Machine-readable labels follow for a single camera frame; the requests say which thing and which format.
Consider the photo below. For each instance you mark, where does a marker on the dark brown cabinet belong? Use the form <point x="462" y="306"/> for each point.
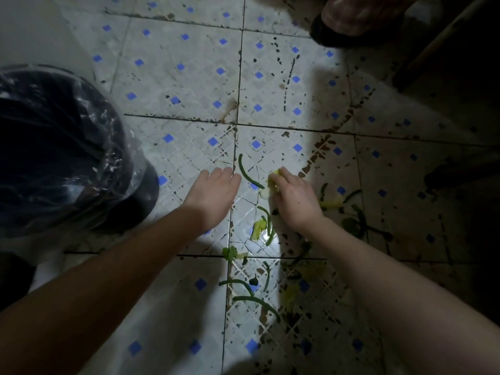
<point x="15" y="281"/>

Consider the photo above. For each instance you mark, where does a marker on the clear bin liner bag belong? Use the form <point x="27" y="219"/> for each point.
<point x="117" y="152"/>

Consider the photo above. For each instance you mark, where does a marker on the pile of green vegetable scraps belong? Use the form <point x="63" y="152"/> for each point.
<point x="257" y="230"/>

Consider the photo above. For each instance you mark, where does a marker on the dark slipper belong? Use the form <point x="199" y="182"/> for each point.
<point x="324" y="37"/>

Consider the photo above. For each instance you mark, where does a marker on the person's left forearm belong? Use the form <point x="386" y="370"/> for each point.
<point x="78" y="308"/>

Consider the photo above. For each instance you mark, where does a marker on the dark wooden stool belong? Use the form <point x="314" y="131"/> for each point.
<point x="441" y="40"/>

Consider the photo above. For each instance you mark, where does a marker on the dark trash bin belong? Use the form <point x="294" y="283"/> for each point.
<point x="136" y="203"/>

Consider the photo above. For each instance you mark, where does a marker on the person's right forearm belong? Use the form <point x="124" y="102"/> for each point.
<point x="410" y="308"/>

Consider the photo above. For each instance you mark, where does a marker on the person's right hand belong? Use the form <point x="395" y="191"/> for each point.
<point x="299" y="203"/>

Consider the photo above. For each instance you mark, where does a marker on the person's left hand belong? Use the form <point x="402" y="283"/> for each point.
<point x="213" y="199"/>

